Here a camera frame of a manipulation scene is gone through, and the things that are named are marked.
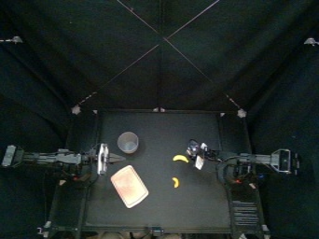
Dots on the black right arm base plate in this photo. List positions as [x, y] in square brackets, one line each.
[244, 208]

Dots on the pink rectangular tray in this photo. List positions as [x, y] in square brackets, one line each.
[128, 186]

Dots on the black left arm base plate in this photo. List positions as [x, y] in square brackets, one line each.
[65, 205]

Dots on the grey bowl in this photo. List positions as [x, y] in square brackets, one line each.
[126, 142]

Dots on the silver frame corner bracket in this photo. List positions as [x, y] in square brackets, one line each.
[309, 41]
[74, 109]
[14, 39]
[241, 113]

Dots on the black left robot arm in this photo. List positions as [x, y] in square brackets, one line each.
[45, 158]

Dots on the silver frame middle bracket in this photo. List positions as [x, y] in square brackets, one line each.
[157, 109]

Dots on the large yellow toy banana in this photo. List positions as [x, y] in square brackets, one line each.
[180, 158]

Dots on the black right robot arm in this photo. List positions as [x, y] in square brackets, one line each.
[257, 159]

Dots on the small yellow toy banana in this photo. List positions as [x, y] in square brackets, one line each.
[176, 182]

